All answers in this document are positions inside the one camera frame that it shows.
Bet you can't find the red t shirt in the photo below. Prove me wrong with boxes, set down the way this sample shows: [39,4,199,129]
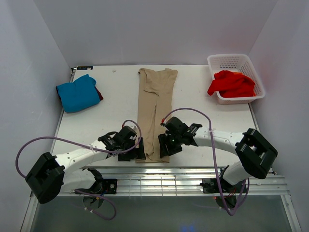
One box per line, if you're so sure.
[207,70,255,98]

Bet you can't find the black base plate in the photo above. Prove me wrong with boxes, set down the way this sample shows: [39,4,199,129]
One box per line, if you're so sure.
[199,178,247,193]
[91,179,118,195]

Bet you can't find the folded blue t shirt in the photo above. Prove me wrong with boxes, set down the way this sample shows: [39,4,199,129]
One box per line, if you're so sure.
[56,74,101,113]

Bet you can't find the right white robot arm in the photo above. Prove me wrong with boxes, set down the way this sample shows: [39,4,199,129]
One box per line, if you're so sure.
[158,117,278,186]

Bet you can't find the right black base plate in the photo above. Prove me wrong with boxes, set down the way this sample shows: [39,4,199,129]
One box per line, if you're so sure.
[199,178,247,193]

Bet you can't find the white plastic basket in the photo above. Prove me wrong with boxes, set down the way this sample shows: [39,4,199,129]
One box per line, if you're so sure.
[207,54,266,105]

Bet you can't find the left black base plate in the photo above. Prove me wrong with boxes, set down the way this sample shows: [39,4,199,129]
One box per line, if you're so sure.
[91,179,118,195]

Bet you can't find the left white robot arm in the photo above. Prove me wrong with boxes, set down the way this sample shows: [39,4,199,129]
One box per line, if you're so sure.
[26,126,145,204]

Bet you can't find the aluminium frame rails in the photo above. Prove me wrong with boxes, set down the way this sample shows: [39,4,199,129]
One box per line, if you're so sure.
[30,165,292,198]

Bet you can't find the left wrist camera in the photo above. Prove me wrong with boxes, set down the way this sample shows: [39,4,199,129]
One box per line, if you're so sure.
[122,124,138,132]

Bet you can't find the beige t shirt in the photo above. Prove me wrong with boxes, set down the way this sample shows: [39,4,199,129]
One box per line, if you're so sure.
[138,68,178,163]

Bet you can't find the folded dark red shirt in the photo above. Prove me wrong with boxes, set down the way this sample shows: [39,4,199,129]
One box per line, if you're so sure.
[95,88,104,101]

